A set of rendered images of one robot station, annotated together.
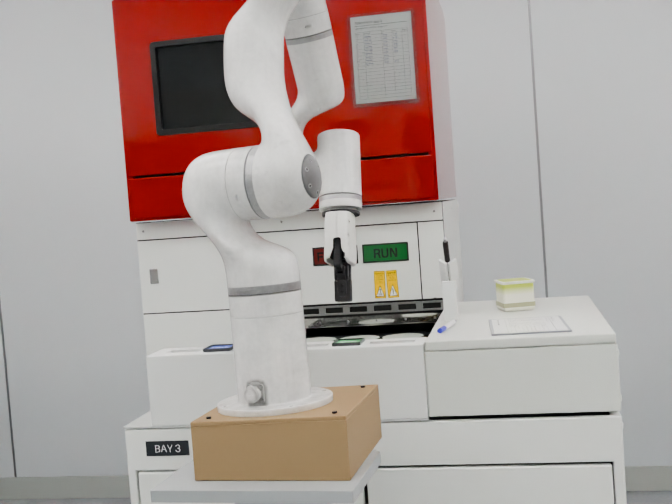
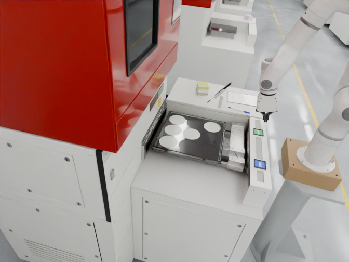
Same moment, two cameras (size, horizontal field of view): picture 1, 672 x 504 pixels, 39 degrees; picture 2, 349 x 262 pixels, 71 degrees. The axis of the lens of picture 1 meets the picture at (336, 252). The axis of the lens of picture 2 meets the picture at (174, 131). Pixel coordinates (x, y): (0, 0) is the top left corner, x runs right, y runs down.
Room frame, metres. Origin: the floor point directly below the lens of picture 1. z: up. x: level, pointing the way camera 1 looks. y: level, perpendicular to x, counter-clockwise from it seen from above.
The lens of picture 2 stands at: (2.30, 1.08, 1.76)
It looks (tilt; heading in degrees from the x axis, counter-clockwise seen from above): 38 degrees down; 269
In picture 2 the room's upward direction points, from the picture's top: 6 degrees clockwise
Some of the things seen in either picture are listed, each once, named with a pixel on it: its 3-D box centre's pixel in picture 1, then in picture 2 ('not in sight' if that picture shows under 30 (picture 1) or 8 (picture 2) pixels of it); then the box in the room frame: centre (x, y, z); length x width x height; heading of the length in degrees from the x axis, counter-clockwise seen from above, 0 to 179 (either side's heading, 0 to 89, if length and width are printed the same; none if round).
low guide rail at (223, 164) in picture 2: not in sight; (196, 158); (2.15, 0.11, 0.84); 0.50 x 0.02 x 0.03; 169
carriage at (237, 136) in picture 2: not in sight; (236, 146); (1.92, 0.01, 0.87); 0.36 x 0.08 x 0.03; 79
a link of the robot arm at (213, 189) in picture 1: (240, 220); (343, 115); (1.55, 0.15, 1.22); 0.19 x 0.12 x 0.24; 66
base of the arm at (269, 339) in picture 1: (270, 348); (322, 146); (1.53, 0.12, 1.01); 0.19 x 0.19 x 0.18
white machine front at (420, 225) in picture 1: (290, 288); (143, 128); (2.44, 0.13, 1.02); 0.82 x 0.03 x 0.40; 79
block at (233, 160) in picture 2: not in sight; (236, 161); (1.95, 0.17, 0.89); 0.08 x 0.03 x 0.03; 169
